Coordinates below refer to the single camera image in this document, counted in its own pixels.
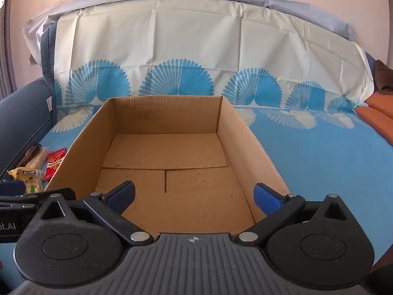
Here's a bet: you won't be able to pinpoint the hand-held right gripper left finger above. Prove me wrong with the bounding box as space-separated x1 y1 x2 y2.
36 181 154 248

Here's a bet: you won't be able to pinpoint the brown cardboard box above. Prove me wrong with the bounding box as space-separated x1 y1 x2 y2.
44 96 291 236

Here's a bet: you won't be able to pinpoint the clear rice cracker packet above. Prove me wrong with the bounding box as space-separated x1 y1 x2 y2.
29 147 50 173

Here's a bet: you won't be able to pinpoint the pale lilac sheet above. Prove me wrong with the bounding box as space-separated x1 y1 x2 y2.
23 0 358 68

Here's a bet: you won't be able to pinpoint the brown cloth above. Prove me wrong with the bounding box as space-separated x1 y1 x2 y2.
373 58 393 96

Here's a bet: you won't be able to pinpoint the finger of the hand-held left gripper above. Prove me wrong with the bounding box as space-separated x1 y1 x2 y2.
0 181 26 195
0 188 76 212

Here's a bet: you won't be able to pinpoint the dark brown snack packet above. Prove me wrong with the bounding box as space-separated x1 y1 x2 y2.
17 144 42 168

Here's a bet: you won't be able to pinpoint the blue sofa back cushion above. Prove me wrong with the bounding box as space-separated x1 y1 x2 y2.
40 25 58 123

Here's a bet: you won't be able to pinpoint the blue fan-print bed sheet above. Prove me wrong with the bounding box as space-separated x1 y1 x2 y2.
0 0 393 286

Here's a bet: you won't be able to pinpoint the blue sofa cushion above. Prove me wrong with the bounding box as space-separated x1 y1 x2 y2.
40 25 58 123
0 78 57 179

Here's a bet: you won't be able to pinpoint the grey striped curtain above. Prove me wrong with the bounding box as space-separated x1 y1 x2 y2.
0 0 19 99

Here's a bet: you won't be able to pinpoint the orange cushion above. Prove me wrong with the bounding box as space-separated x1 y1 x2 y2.
353 94 393 146

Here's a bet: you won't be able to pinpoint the yellow-topped clear snack bag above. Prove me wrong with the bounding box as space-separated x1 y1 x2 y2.
7 167 44 195

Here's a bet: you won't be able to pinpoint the long red snack packet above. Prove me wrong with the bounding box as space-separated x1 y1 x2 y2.
44 147 67 181

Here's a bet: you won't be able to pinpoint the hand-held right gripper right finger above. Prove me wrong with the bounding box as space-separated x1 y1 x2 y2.
235 183 349 248

